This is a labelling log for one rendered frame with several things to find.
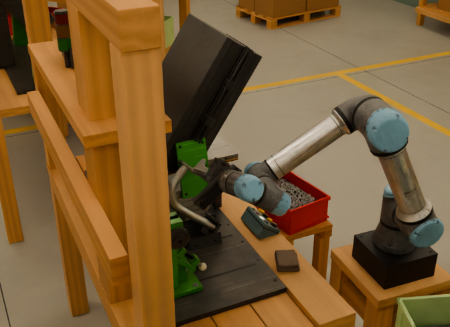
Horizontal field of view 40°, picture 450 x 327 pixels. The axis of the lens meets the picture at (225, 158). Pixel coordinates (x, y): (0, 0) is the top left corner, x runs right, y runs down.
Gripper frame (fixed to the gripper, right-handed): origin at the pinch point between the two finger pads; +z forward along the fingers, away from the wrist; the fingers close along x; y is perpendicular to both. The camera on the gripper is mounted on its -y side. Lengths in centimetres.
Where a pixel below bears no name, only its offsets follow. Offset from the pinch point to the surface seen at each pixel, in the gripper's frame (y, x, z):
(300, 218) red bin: 13, -57, 21
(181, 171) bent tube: -0.5, 0.7, 14.7
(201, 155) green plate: 8.9, -3.3, 17.5
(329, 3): 354, -255, 528
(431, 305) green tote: 5, -71, -46
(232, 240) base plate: -10.5, -31.8, 14.6
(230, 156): 16.9, -18.9, 29.3
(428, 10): 392, -332, 431
